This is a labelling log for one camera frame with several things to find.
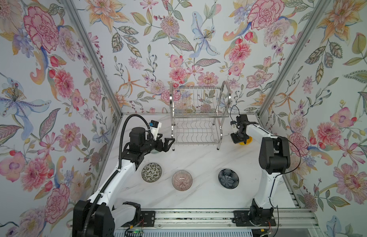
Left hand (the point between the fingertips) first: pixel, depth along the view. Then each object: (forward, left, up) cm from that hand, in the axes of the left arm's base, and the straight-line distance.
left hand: (169, 138), depth 78 cm
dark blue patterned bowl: (-14, -34, -22) cm, 42 cm away
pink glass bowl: (-14, -7, -22) cm, 27 cm away
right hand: (+14, -45, -20) cm, 52 cm away
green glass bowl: (-8, +7, +1) cm, 11 cm away
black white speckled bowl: (-9, +12, -23) cm, 27 cm away
